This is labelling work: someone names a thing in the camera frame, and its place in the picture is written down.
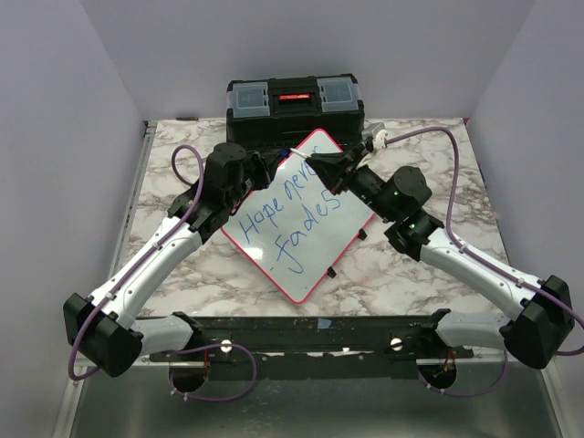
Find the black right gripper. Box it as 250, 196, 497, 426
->
307, 144, 397, 223

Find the blue white marker pen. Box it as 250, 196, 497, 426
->
289, 148, 310, 159

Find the pink-framed whiteboard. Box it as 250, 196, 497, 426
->
222, 130, 373, 304

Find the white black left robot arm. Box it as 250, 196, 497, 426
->
63, 142, 284, 381

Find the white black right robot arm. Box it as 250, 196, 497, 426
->
306, 149, 575, 370

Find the black plastic toolbox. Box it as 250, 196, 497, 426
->
226, 74, 365, 151

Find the aluminium frame rail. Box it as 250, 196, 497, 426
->
107, 120, 158, 281

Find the black mounting rail base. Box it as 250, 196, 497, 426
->
150, 310, 473, 380

